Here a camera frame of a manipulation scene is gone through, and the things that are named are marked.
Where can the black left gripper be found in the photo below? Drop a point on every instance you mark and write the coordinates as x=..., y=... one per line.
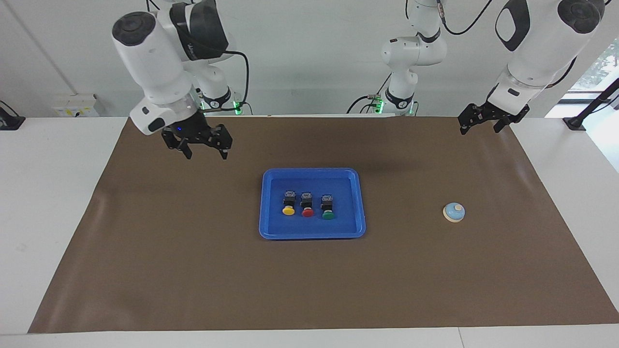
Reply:
x=488, y=113

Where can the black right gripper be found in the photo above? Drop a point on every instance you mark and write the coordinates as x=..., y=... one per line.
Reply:
x=196, y=131

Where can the yellow mushroom push button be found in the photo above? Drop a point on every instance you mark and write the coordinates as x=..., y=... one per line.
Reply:
x=288, y=210

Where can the red mushroom push button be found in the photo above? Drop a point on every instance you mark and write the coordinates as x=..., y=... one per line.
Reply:
x=307, y=212

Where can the green mushroom push button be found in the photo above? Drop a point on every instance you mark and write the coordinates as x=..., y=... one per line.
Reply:
x=328, y=215

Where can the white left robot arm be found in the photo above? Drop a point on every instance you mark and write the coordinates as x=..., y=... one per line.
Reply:
x=537, y=43

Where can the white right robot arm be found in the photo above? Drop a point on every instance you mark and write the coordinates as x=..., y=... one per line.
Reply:
x=150, y=58

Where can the light blue desk bell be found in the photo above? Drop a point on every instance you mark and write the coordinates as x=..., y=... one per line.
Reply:
x=454, y=210

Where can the blue plastic tray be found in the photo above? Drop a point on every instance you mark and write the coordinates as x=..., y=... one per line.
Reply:
x=346, y=227

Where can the black angled stand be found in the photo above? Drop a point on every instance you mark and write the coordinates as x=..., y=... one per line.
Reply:
x=575, y=123

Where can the window with greenery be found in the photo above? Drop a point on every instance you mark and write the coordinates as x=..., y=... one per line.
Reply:
x=604, y=67

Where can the brown table mat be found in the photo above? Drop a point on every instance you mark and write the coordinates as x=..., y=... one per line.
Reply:
x=309, y=290

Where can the black table clamp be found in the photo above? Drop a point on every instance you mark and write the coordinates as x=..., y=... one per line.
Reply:
x=9, y=123

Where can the white wall socket box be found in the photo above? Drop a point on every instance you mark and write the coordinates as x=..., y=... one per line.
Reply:
x=77, y=108

